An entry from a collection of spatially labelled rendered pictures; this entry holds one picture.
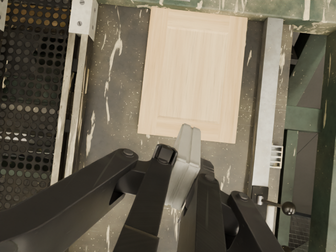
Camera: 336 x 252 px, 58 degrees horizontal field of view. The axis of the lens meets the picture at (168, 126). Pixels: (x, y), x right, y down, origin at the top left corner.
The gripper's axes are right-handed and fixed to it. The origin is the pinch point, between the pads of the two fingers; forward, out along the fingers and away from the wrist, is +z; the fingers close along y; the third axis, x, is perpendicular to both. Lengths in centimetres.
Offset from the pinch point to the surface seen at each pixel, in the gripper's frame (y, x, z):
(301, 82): 44, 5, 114
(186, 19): -8, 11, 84
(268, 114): 26, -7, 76
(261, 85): 21, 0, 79
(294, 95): 45, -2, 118
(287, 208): 36, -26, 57
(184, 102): 1, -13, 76
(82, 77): -31, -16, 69
